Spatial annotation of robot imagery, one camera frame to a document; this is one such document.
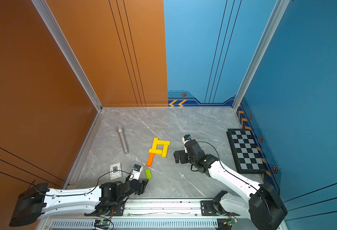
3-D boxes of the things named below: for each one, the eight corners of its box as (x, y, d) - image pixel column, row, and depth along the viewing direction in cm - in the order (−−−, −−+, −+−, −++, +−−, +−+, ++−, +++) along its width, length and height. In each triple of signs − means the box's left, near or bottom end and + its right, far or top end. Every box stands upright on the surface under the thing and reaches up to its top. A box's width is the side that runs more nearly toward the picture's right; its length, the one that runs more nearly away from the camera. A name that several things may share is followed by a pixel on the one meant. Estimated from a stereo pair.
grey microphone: (124, 155, 95) (122, 152, 92) (118, 130, 108) (116, 127, 105) (129, 153, 96) (127, 150, 93) (122, 128, 109) (121, 125, 106)
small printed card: (111, 180, 85) (110, 178, 83) (110, 166, 90) (109, 164, 89) (121, 176, 86) (120, 175, 84) (120, 163, 91) (119, 162, 90)
